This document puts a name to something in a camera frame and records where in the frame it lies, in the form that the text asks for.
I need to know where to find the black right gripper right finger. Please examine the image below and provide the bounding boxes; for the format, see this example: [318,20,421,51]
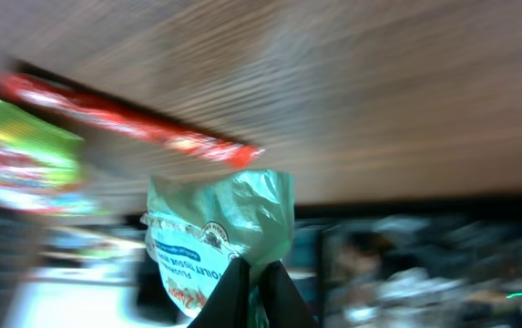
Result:
[259,261,319,328]

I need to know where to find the mint green tissue pack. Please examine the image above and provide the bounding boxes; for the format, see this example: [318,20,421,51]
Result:
[141,169,294,318]

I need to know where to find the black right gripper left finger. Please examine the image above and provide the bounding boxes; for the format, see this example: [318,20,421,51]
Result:
[189,258,250,328]

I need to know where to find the red Nescafe coffee stick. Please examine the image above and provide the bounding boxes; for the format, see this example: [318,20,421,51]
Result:
[0,73,263,169]

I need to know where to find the Haribo gummy candy bag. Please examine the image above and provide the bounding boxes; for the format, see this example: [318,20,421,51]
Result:
[0,99,102,216]

